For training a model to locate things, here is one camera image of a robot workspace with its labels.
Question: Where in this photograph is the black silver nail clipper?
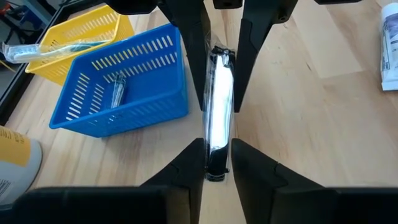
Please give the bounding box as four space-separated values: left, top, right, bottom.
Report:
201 35 237 183

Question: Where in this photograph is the blue plastic basket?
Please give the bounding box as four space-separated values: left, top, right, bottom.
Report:
49 23 190 139

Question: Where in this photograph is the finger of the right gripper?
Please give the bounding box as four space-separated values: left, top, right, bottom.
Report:
157 0 212 112
233 0 299 113

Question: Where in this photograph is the white yellow wipes canister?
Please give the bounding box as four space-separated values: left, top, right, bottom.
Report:
0 125 44 207

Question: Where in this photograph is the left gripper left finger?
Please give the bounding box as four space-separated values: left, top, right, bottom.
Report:
6 138 206 224

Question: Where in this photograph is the small white toothpaste tube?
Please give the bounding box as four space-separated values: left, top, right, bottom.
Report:
379 2 398 91

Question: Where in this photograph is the blue toothbrush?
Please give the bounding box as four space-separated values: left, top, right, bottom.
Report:
1 39 113 65

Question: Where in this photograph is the yellow plastic basket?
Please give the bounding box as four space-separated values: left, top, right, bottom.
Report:
24 4 136 86

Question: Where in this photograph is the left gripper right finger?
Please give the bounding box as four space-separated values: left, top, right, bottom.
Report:
231 139 398 224

